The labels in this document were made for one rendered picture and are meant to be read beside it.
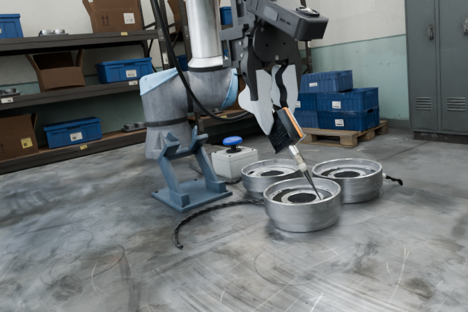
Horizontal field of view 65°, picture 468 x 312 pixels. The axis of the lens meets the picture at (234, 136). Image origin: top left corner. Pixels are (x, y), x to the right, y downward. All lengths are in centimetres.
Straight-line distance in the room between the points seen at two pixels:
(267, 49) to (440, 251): 31
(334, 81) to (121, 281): 401
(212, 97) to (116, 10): 320
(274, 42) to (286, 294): 31
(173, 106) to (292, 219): 60
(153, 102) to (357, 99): 336
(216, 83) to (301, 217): 60
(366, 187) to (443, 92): 357
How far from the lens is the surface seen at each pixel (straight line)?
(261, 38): 49
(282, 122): 50
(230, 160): 73
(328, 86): 438
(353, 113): 424
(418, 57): 420
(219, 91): 101
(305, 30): 44
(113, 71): 407
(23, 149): 394
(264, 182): 59
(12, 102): 383
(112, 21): 412
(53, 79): 391
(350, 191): 56
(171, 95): 99
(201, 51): 100
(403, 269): 43
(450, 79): 407
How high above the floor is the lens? 102
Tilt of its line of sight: 11 degrees down
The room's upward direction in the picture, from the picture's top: 7 degrees counter-clockwise
